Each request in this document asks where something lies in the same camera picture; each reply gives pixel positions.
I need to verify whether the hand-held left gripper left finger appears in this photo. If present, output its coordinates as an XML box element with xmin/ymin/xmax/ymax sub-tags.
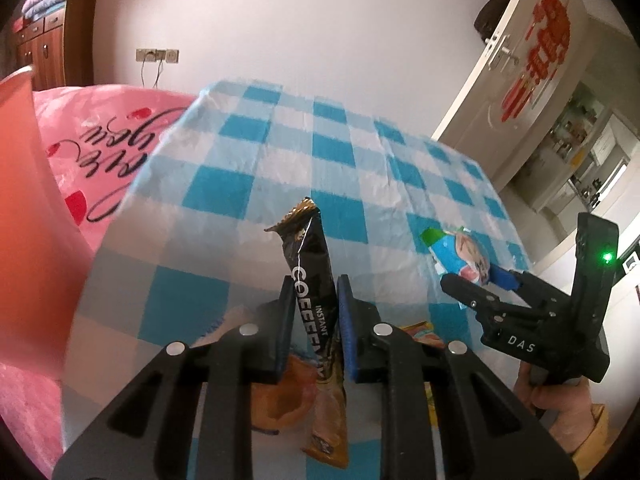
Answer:
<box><xmin>52</xmin><ymin>276</ymin><xmax>298</xmax><ymax>480</ymax></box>

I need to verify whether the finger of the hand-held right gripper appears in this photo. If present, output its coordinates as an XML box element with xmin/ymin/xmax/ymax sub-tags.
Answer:
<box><xmin>440</xmin><ymin>274</ymin><xmax>502</xmax><ymax>320</ymax></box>
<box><xmin>489</xmin><ymin>265</ymin><xmax>572</xmax><ymax>312</ymax></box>

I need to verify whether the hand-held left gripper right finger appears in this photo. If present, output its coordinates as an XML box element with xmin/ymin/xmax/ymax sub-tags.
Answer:
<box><xmin>336</xmin><ymin>274</ymin><xmax>586</xmax><ymax>480</ymax></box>

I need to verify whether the light blue snack packet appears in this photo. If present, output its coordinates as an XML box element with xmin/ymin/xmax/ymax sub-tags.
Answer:
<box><xmin>421</xmin><ymin>227</ymin><xmax>494</xmax><ymax>287</ymax></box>

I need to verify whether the black coffee stick sachet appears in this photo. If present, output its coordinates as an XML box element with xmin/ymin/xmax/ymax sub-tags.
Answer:
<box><xmin>264</xmin><ymin>198</ymin><xmax>351</xmax><ymax>471</ymax></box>

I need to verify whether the orange plastic bin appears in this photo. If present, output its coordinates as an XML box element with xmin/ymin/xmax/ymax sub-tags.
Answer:
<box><xmin>0</xmin><ymin>65</ymin><xmax>96</xmax><ymax>382</ymax></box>

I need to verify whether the person's right hand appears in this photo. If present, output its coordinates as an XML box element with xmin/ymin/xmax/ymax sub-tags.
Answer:
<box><xmin>515</xmin><ymin>360</ymin><xmax>598</xmax><ymax>458</ymax></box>

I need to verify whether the cookie snack packet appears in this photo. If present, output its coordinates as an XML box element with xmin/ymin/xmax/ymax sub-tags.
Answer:
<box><xmin>250</xmin><ymin>355</ymin><xmax>321</xmax><ymax>434</ymax></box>

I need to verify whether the white kitchen shelf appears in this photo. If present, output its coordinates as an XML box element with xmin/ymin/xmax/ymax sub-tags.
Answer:
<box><xmin>520</xmin><ymin>85</ymin><xmax>632</xmax><ymax>212</ymax></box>

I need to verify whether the white door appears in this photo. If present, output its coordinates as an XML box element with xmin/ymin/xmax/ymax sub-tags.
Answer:
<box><xmin>431</xmin><ymin>0</ymin><xmax>590</xmax><ymax>197</ymax></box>

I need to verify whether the blue checkered tablecloth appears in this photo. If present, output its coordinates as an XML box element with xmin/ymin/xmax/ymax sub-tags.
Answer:
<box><xmin>62</xmin><ymin>79</ymin><xmax>533</xmax><ymax>480</ymax></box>

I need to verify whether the red paper door decoration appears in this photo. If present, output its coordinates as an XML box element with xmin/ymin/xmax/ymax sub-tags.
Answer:
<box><xmin>500</xmin><ymin>0</ymin><xmax>574</xmax><ymax>124</ymax></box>

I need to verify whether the dark hanging bag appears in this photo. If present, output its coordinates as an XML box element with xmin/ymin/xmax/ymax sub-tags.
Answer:
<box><xmin>474</xmin><ymin>0</ymin><xmax>516</xmax><ymax>44</ymax></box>

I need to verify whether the wooden cabinet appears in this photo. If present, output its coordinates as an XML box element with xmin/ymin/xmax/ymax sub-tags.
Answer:
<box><xmin>12</xmin><ymin>0</ymin><xmax>98</xmax><ymax>92</ymax></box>

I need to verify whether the metal door handle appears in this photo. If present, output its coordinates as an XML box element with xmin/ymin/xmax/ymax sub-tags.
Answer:
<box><xmin>484</xmin><ymin>35</ymin><xmax>519</xmax><ymax>69</ymax></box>

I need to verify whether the charger cable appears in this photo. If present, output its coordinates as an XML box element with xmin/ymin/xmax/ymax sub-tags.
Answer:
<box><xmin>140</xmin><ymin>59</ymin><xmax>164</xmax><ymax>89</ymax></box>

